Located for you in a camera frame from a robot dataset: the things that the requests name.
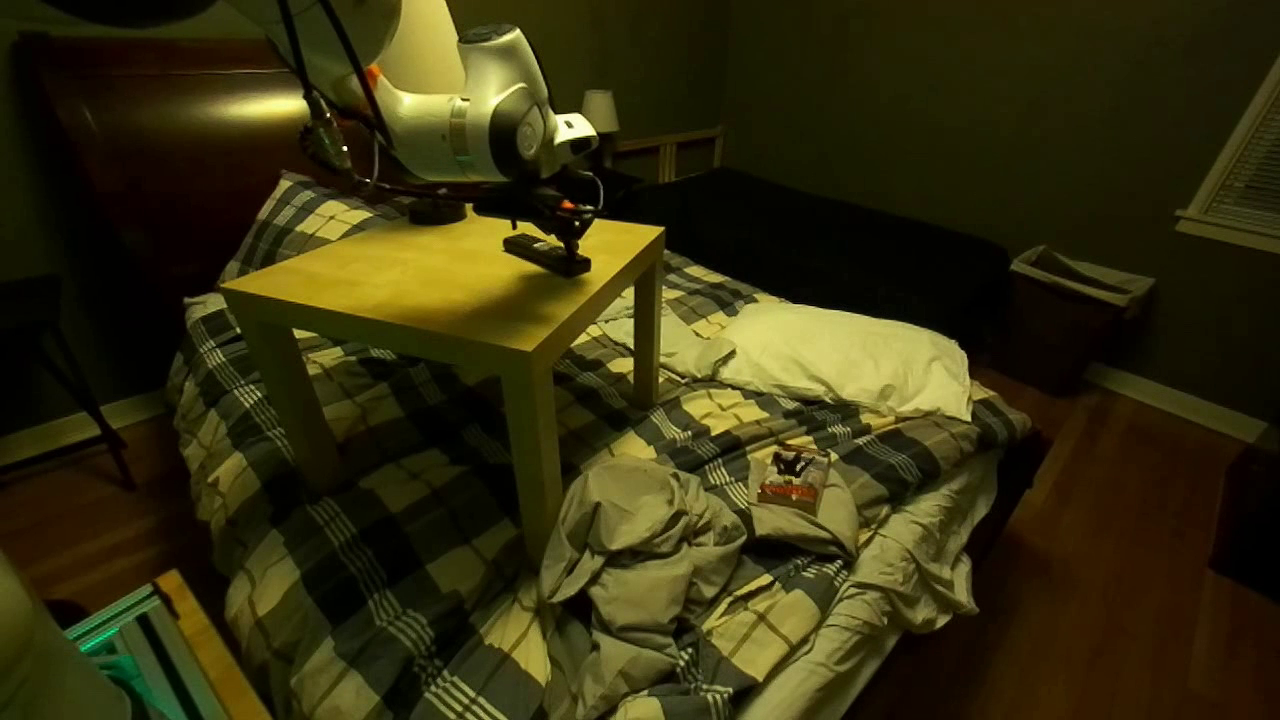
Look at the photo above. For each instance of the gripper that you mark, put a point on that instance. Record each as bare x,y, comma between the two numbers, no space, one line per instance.
520,203

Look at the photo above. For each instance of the white pillow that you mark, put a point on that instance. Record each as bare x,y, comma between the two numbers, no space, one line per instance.
850,360

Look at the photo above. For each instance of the dark daybed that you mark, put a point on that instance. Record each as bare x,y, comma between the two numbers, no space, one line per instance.
830,250

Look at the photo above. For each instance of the crumpled grey sheet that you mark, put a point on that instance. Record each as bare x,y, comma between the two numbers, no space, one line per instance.
640,560

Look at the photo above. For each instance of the white bed sheet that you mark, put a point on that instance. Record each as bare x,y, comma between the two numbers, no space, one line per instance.
900,590

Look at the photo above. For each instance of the plaid pillow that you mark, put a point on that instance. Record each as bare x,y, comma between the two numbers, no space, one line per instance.
300,225

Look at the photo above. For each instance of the small table lamp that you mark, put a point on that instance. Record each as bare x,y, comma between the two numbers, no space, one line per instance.
600,110

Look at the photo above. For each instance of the wooden headboard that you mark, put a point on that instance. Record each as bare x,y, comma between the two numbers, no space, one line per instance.
170,150

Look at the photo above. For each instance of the waste bin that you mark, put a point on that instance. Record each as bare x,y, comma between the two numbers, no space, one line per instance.
1075,310

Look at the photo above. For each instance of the window with blinds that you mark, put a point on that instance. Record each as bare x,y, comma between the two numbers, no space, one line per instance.
1245,170

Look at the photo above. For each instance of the plaid duvet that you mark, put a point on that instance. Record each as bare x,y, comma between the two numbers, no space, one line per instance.
400,560

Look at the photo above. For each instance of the black round disc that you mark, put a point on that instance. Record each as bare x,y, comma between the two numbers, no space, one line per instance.
437,212

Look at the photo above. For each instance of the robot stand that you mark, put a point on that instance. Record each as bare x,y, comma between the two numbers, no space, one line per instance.
190,640

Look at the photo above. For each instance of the paperback book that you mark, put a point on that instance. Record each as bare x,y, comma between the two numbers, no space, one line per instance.
793,478

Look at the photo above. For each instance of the black folding stand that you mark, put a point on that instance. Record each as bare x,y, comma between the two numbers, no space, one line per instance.
50,350

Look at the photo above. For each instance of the black remote controller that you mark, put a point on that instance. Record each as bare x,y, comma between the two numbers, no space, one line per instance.
545,254

